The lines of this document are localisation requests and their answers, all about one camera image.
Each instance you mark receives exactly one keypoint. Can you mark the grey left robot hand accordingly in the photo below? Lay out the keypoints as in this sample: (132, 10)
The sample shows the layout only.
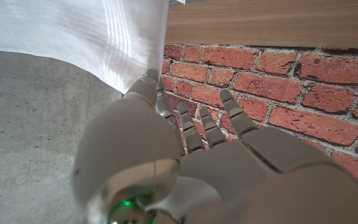
(228, 174)

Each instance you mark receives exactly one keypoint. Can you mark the white handkerchief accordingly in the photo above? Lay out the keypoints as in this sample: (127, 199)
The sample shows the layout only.
(73, 31)

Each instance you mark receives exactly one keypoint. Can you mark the red brick print backdrop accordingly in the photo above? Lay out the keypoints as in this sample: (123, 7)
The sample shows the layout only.
(291, 87)

